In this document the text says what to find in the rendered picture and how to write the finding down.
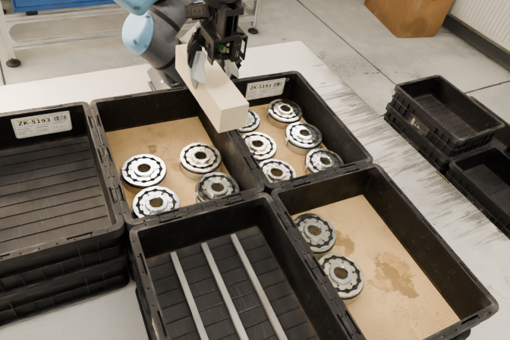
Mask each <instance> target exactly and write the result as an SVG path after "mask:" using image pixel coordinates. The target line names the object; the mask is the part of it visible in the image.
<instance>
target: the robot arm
mask: <svg viewBox="0 0 510 340"><path fill-rule="evenodd" d="M113 1H115V2H116V3H117V4H118V5H120V6H121V7H122V8H124V9H126V10H127V11H129V12H130V14H129V15H128V17H127V19H126V21H125V22H124V25H123V28H122V33H121V34H122V40H123V42H124V44H125V45H126V46H127V47H128V48H129V49H130V50H131V51H132V52H133V53H134V54H135V55H138V56H139V57H141V58H142V59H143V60H144V61H145V62H147V63H148V64H149V65H151V66H152V67H154V68H155V69H156V70H157V72H158V73H159V76H160V77H161V78H162V80H163V81H164V83H165V84H167V85H168V86H169V87H171V88H175V87H184V86H186V85H187V84H186V83H185V82H184V80H183V79H182V77H181V75H180V74H179V73H178V71H177V70H176V68H175V52H176V45H183V44H187V64H188V71H189V76H190V81H191V84H192V86H193V88H194V89H196V88H197V85H198V82H199V83H201V84H204V82H205V79H206V75H205V71H204V65H205V61H206V59H207V61H208V62H209V63H210V64H211V65H213V61H217V60H220V59H221V60H222V62H221V66H222V70H223V71H224V72H225V73H226V74H227V76H228V77H229V79H230V77H231V74H233V75H234V76H236V77H239V76H240V74H239V70H238V68H237V66H236V64H235V61H239V60H240V57H241V58H242V60H244V59H245V54H246V49H247V40H248V36H247V34H246V33H245V32H244V31H243V30H242V29H241V28H240V27H239V26H238V18H239V15H243V14H244V6H243V5H242V4H241V3H242V0H203V1H204V2H205V4H204V3H203V2H199V0H113ZM188 18H190V19H192V20H199V21H200V22H199V23H198V25H196V26H195V28H196V31H195V32H192V36H191V38H190V40H189V42H188V43H186V42H183V41H181V40H180V39H179V38H177V37H176V36H177V35H178V32H179V31H180V30H181V28H182V27H183V26H184V24H185V22H186V21H187V19H188ZM202 19H203V20H202ZM242 40H243V41H244V42H245V44H244V53H243V52H242V51H241V44H242ZM202 48H204V49H205V51H206V52H207V57H206V53H205V52H204V51H203V50H202Z"/></svg>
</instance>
